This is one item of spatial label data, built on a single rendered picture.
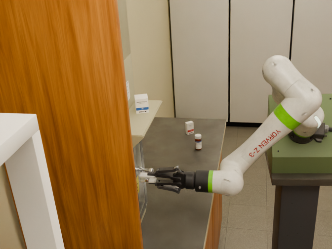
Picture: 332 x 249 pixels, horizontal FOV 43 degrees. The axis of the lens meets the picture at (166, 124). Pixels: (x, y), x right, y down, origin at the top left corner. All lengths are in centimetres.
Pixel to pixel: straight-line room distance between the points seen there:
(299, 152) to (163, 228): 82
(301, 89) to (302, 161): 67
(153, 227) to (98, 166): 57
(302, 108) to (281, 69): 17
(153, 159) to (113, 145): 104
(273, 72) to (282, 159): 67
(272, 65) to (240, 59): 283
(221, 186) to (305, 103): 46
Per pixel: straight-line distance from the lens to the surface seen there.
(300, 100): 171
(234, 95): 471
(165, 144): 260
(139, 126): 153
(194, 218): 199
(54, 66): 138
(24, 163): 54
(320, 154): 232
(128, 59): 168
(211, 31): 451
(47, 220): 58
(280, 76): 174
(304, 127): 212
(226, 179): 172
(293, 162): 230
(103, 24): 128
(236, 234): 336
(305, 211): 250
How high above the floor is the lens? 218
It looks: 26 degrees down
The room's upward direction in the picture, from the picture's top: 4 degrees counter-clockwise
